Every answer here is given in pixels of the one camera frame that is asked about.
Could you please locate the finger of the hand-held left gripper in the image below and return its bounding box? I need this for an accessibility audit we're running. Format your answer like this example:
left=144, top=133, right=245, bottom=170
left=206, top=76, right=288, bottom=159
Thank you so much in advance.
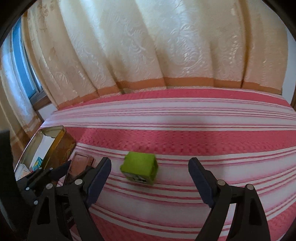
left=80, top=164, right=99, bottom=180
left=24, top=160, right=72, bottom=193

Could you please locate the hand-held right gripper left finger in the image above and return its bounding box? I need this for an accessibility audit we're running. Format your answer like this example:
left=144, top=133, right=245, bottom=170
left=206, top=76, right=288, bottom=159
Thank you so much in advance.
left=27, top=157, right=112, bottom=241

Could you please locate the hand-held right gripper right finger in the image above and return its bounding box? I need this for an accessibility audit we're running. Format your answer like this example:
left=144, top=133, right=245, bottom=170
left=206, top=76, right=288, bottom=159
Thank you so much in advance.
left=188, top=157, right=271, bottom=241

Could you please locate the small pink brown box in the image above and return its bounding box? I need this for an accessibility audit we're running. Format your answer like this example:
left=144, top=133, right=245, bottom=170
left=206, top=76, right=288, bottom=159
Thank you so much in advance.
left=66, top=152, right=96, bottom=179

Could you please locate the blue toy brick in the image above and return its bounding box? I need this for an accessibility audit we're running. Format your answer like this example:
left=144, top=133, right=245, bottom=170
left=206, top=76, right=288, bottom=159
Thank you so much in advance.
left=32, top=157, right=44, bottom=169

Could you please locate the gold tin box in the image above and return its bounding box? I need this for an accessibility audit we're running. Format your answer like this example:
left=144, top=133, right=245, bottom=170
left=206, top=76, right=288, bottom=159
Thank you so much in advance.
left=14, top=126, right=77, bottom=181

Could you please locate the green printed cube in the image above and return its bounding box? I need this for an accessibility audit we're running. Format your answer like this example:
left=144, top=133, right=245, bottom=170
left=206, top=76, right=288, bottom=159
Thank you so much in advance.
left=120, top=152, right=159, bottom=185

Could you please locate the pink striped bedspread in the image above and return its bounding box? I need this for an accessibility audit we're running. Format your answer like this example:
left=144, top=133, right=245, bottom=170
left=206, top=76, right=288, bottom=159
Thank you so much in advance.
left=39, top=87, right=296, bottom=241

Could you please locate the wooden window sill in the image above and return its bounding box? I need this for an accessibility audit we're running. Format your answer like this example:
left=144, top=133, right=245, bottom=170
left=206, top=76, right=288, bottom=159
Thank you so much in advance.
left=32, top=95, right=52, bottom=111

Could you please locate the narrow cream patterned curtain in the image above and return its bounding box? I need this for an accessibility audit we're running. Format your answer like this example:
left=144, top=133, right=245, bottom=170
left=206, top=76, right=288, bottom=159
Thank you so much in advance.
left=0, top=65, right=44, bottom=160

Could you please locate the window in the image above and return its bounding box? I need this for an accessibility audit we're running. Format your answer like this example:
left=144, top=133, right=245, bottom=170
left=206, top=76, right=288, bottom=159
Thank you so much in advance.
left=11, top=21, right=50, bottom=109

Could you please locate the wide cream patterned curtain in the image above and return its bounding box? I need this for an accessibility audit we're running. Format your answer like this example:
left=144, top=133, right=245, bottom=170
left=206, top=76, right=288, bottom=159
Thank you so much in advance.
left=22, top=0, right=289, bottom=109

